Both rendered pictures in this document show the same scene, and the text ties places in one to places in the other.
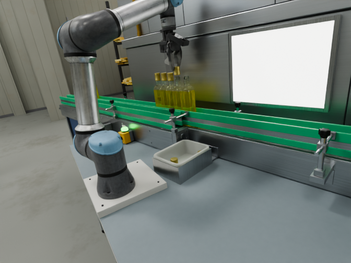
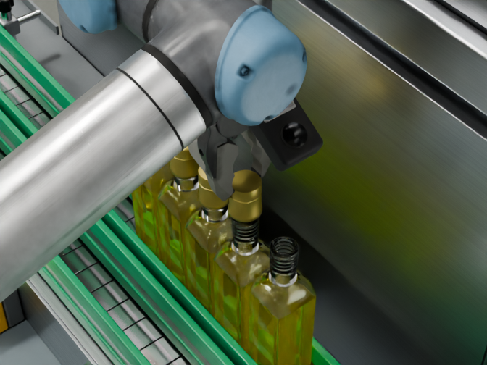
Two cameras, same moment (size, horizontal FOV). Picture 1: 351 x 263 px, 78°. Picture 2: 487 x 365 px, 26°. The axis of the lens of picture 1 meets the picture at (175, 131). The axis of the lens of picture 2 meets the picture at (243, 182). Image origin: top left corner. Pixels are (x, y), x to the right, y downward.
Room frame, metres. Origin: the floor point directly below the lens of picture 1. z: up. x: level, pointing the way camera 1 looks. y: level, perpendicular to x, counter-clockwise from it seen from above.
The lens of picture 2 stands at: (0.46, -0.10, 1.96)
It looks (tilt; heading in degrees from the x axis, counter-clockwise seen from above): 46 degrees down; 4
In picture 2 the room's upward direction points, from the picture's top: straight up
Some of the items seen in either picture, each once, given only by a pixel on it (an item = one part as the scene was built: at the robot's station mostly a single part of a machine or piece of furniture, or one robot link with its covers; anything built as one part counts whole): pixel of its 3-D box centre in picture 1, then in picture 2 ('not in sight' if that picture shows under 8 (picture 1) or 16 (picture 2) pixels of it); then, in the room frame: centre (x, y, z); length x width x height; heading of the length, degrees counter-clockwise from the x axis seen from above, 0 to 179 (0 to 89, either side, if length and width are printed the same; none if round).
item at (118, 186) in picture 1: (114, 177); not in sight; (0.77, 0.27, 0.83); 0.15 x 0.15 x 0.10
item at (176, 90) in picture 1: (180, 104); (245, 305); (1.21, -0.05, 0.99); 0.06 x 0.06 x 0.21; 42
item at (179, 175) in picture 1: (186, 158); not in sight; (0.93, -0.04, 0.79); 0.27 x 0.17 x 0.08; 132
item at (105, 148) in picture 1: (106, 150); not in sight; (0.78, 0.27, 0.94); 0.13 x 0.12 x 0.14; 43
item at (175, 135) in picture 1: (180, 135); not in sight; (1.08, -0.03, 0.85); 0.09 x 0.04 x 0.07; 132
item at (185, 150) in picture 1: (182, 158); not in sight; (0.91, -0.02, 0.80); 0.22 x 0.17 x 0.09; 132
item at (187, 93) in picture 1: (188, 105); (280, 335); (1.17, -0.09, 0.99); 0.06 x 0.06 x 0.21; 43
